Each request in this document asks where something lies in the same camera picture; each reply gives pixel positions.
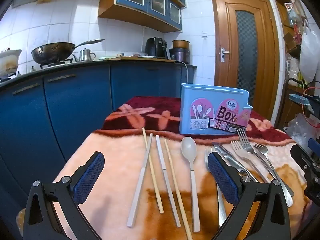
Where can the dark rice cooker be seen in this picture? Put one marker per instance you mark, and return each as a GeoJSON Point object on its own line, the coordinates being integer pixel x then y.
{"type": "Point", "coordinates": [180, 55]}

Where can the red and pink printed blanket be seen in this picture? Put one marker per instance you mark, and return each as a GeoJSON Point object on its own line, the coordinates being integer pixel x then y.
{"type": "Point", "coordinates": [120, 155]}

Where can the blue striped object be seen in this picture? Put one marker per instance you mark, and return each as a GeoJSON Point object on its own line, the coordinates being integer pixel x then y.
{"type": "Point", "coordinates": [300, 100]}

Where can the copper pot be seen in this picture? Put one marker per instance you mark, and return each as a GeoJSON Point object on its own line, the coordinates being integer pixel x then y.
{"type": "Point", "coordinates": [180, 44]}

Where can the wooden chopstick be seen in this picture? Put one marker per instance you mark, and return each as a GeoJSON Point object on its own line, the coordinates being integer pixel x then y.
{"type": "Point", "coordinates": [153, 173]}
{"type": "Point", "coordinates": [176, 185]}

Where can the steel kettle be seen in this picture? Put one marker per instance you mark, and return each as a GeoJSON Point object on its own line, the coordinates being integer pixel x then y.
{"type": "Point", "coordinates": [86, 55]}

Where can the steel fork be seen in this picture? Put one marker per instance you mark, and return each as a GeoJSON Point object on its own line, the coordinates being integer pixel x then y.
{"type": "Point", "coordinates": [246, 143]}
{"type": "Point", "coordinates": [241, 151]}
{"type": "Point", "coordinates": [221, 210]}
{"type": "Point", "coordinates": [262, 152]}

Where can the wooden cutting board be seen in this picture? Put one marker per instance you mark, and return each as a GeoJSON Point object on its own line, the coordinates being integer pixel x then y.
{"type": "Point", "coordinates": [145, 59]}

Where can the light blue utensil box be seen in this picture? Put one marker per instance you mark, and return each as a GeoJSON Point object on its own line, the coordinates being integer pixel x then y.
{"type": "Point", "coordinates": [200, 97]}

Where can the black air fryer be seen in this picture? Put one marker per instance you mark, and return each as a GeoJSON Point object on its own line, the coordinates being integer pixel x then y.
{"type": "Point", "coordinates": [155, 47]}

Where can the white stained pot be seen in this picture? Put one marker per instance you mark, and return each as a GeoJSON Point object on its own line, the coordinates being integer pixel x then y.
{"type": "Point", "coordinates": [8, 61]}

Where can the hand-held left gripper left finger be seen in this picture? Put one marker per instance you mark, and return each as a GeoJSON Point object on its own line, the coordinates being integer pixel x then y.
{"type": "Point", "coordinates": [91, 175]}

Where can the grey square chopstick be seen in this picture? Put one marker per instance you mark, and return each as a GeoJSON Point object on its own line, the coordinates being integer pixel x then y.
{"type": "Point", "coordinates": [166, 177]}
{"type": "Point", "coordinates": [141, 180]}

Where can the white mug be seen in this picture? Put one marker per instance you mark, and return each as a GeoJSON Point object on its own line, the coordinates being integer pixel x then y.
{"type": "Point", "coordinates": [288, 5]}

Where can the cardboard box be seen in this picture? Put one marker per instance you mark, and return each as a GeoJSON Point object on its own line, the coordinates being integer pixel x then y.
{"type": "Point", "coordinates": [289, 40]}

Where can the white wall switch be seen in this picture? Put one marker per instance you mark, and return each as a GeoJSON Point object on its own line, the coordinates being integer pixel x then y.
{"type": "Point", "coordinates": [204, 35]}

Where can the wooden door with glass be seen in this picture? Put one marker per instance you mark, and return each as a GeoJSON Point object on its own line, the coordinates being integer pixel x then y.
{"type": "Point", "coordinates": [222, 30]}

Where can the white plastic spoon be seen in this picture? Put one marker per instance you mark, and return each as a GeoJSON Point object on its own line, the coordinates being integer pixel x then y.
{"type": "Point", "coordinates": [188, 148]}

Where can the clear plastic bag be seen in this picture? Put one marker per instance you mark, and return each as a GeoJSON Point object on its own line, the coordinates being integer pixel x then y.
{"type": "Point", "coordinates": [298, 127]}

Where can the white plastic bag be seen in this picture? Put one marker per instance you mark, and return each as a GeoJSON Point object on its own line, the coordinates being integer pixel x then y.
{"type": "Point", "coordinates": [310, 52]}

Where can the blue base cabinets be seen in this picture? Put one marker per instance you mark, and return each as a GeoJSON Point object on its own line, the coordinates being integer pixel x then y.
{"type": "Point", "coordinates": [80, 105]}

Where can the gas stove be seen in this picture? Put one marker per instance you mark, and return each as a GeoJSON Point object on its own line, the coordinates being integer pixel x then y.
{"type": "Point", "coordinates": [57, 63]}

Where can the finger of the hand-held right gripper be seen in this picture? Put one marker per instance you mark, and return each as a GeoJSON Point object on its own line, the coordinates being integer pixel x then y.
{"type": "Point", "coordinates": [300, 155]}

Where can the steel table knife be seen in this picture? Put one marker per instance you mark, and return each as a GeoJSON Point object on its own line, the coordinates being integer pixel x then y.
{"type": "Point", "coordinates": [228, 158]}

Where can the black wok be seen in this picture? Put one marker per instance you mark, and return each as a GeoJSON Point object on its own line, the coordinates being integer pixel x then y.
{"type": "Point", "coordinates": [53, 52]}

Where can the wooden wall shelf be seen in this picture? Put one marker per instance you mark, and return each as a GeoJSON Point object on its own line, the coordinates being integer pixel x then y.
{"type": "Point", "coordinates": [282, 15]}

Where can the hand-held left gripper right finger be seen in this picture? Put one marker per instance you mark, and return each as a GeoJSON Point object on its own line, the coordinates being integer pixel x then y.
{"type": "Point", "coordinates": [221, 175]}

